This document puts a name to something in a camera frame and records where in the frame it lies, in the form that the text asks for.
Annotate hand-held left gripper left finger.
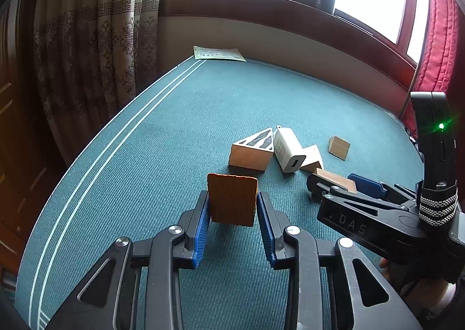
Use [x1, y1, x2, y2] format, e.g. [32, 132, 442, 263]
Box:
[47, 190, 212, 330]

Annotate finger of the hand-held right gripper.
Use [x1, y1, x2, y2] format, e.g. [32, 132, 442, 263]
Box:
[348, 174, 418, 200]
[307, 174, 349, 203]

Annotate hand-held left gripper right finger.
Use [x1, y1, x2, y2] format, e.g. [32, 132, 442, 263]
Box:
[256, 191, 425, 330]

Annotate tan wooden wedge block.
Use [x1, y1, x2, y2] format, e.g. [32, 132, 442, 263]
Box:
[315, 168, 358, 193]

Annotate large orange wooden wedge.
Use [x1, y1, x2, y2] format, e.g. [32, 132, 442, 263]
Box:
[207, 173, 258, 227]

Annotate person's right hand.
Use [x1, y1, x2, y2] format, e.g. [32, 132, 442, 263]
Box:
[380, 257, 455, 317]

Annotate small natural wooden wedge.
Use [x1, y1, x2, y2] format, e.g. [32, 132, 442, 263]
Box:
[300, 145, 324, 173]

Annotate small brown wooden block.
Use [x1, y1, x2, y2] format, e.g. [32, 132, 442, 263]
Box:
[328, 136, 351, 161]

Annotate white USB charger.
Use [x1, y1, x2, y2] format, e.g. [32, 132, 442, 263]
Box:
[273, 126, 306, 174]

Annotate natural wooden wedge black stripes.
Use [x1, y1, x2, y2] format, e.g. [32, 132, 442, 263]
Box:
[229, 128, 275, 172]

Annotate green table cloth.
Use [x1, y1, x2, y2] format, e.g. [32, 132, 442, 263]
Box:
[15, 58, 437, 330]

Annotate red quilted cloth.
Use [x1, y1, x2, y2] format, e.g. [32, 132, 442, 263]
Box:
[401, 0, 458, 134]

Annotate printed paper sheet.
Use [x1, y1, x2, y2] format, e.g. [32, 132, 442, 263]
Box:
[194, 46, 247, 62]

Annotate brown wooden cabinet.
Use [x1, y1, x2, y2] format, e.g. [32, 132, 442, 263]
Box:
[0, 0, 69, 272]

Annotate beige patterned curtain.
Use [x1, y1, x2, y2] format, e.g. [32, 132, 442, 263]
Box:
[33, 0, 162, 167]

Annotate wooden window frame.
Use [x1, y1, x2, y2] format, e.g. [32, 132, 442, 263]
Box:
[162, 0, 427, 73]

